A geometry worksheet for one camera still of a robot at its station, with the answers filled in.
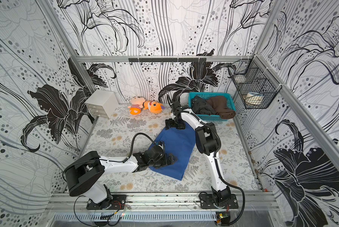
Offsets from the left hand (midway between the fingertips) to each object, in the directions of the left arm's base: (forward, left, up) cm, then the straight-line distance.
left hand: (173, 164), depth 85 cm
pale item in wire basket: (+45, -41, +32) cm, 69 cm away
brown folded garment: (+41, -33, +12) cm, 54 cm away
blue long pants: (+15, -4, +1) cm, 15 cm away
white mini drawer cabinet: (+39, +53, +11) cm, 67 cm away
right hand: (+28, 0, 0) cm, 28 cm away
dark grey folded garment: (+38, -18, +13) cm, 44 cm away
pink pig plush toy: (+46, +30, +4) cm, 55 cm away
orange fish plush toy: (+41, +16, +6) cm, 45 cm away
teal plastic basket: (+58, -27, +4) cm, 64 cm away
